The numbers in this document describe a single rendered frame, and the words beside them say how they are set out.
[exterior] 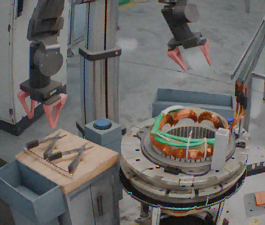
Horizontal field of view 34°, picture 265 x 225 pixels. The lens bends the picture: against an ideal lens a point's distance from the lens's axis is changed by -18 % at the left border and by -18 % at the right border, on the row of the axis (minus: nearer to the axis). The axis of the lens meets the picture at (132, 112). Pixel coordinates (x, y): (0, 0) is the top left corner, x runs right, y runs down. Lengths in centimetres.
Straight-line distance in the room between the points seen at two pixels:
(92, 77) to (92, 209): 47
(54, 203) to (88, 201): 13
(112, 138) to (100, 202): 24
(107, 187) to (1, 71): 226
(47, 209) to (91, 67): 58
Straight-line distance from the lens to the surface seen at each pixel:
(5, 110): 348
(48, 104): 104
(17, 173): 117
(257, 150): 177
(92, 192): 116
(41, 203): 102
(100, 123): 134
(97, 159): 115
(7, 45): 325
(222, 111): 140
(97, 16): 143
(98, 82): 150
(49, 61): 97
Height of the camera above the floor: 166
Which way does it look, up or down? 26 degrees down
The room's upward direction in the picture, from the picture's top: straight up
